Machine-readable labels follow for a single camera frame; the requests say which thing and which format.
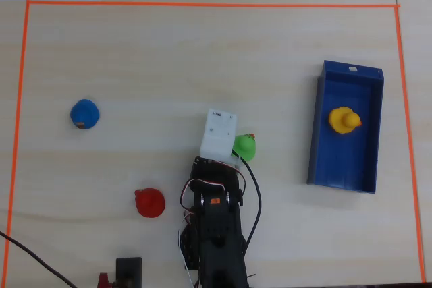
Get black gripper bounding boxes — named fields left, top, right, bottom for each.
left=190, top=156, right=246, bottom=201

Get yellow rubber duck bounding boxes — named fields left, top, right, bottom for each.
left=328, top=106, right=362, bottom=135

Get green rubber duck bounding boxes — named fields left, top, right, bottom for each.
left=232, top=133, right=257, bottom=163

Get red rubber duck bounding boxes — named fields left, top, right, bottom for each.
left=134, top=188, right=166, bottom=219

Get blue plastic box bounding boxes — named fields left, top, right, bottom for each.
left=306, top=59, right=385, bottom=194

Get blue rubber duck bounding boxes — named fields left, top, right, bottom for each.
left=70, top=98, right=101, bottom=130

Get small black red device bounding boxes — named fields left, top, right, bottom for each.
left=115, top=256, right=143, bottom=288

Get orange tape strip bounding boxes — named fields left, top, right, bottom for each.
left=394, top=5, right=427, bottom=284
left=26, top=0, right=401, bottom=9
left=2, top=0, right=31, bottom=288

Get white camera housing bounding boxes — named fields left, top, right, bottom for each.
left=199, top=109, right=238, bottom=161

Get red white servo wires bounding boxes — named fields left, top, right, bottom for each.
left=177, top=165, right=247, bottom=287

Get black camera cable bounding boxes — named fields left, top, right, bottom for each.
left=236, top=156, right=263, bottom=252

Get black table cable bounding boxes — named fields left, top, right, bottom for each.
left=0, top=231, right=78, bottom=288

